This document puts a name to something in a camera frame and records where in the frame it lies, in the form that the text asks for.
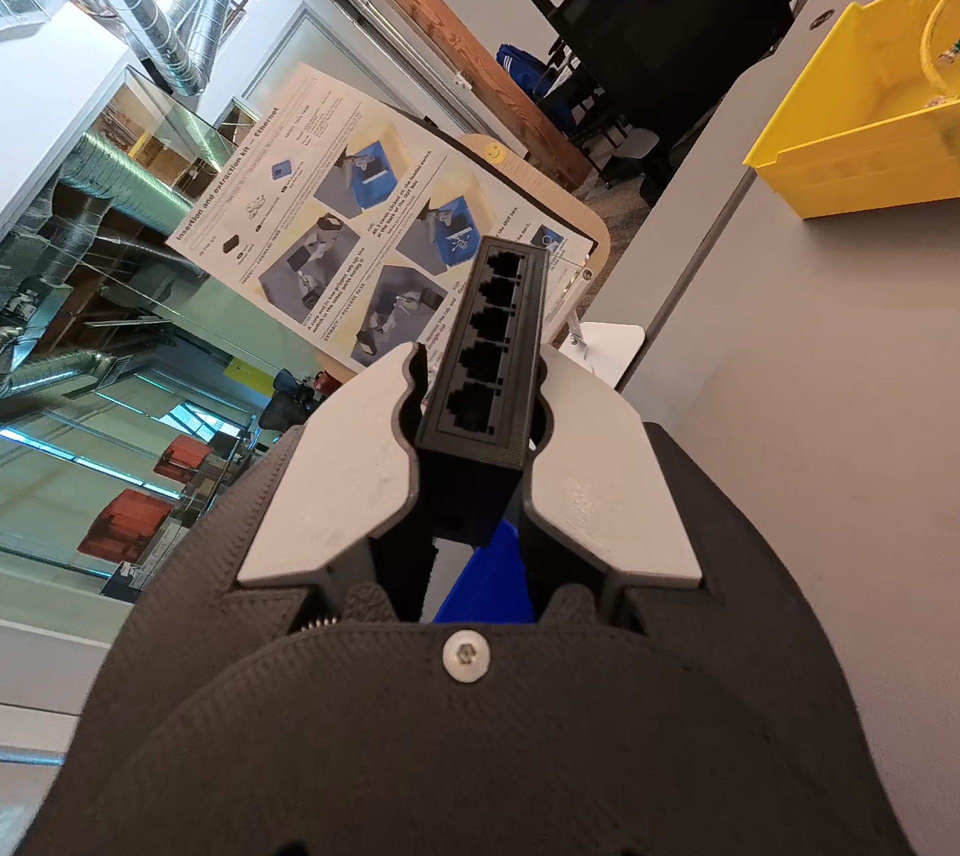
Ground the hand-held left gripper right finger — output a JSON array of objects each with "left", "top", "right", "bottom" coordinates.
[{"left": 519, "top": 344, "right": 706, "bottom": 593}]

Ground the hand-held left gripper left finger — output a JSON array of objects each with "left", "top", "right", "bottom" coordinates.
[{"left": 236, "top": 340, "right": 436, "bottom": 591}]

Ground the black ethernet switch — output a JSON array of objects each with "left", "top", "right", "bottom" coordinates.
[{"left": 414, "top": 235, "right": 552, "bottom": 546}]

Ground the blue plastic bin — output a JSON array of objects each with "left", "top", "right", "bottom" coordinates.
[{"left": 433, "top": 518, "right": 536, "bottom": 625}]

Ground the yellow plastic bin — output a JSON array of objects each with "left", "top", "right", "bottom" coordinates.
[{"left": 742, "top": 0, "right": 960, "bottom": 221}]

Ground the yellow ethernet cable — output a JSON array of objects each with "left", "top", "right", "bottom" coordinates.
[{"left": 921, "top": 0, "right": 960, "bottom": 103}]

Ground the small yellow sign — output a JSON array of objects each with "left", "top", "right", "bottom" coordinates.
[{"left": 223, "top": 355, "right": 273, "bottom": 394}]

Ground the white stand base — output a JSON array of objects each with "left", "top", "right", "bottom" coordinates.
[{"left": 573, "top": 322, "right": 648, "bottom": 392}]

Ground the red storage case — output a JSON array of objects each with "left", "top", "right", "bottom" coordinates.
[
  {"left": 153, "top": 436, "right": 214, "bottom": 484},
  {"left": 77, "top": 488, "right": 176, "bottom": 562}
]

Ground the clear poster holder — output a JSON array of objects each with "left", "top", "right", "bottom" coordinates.
[{"left": 540, "top": 252, "right": 595, "bottom": 355}]

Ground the printed instruction poster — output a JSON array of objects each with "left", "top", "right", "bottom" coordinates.
[{"left": 166, "top": 62, "right": 601, "bottom": 373}]

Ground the blue jacket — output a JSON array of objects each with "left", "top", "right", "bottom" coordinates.
[{"left": 495, "top": 43, "right": 579, "bottom": 130}]

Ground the black mesh office chair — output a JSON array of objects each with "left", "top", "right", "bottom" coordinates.
[{"left": 546, "top": 0, "right": 796, "bottom": 205}]

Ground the wooden post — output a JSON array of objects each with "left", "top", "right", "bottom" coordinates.
[{"left": 287, "top": 0, "right": 595, "bottom": 191}]

